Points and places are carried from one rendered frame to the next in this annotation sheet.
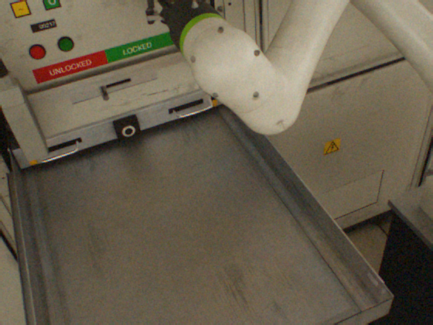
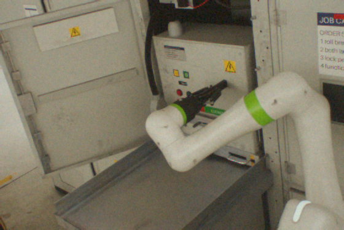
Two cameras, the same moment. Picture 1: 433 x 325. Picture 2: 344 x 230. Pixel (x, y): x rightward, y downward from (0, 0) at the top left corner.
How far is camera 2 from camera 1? 1.40 m
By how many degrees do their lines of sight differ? 56
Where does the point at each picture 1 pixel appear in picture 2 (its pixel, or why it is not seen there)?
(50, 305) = (108, 183)
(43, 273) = (121, 174)
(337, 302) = not seen: outside the picture
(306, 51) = (196, 141)
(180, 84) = (237, 142)
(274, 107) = (167, 154)
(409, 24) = (306, 174)
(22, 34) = (175, 83)
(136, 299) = (120, 202)
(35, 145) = not seen: hidden behind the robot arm
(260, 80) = (159, 138)
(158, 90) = not seen: hidden behind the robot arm
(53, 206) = (155, 158)
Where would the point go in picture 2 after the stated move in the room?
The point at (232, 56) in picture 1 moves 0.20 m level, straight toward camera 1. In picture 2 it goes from (150, 121) to (94, 141)
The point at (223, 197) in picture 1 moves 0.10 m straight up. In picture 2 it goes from (190, 200) to (186, 179)
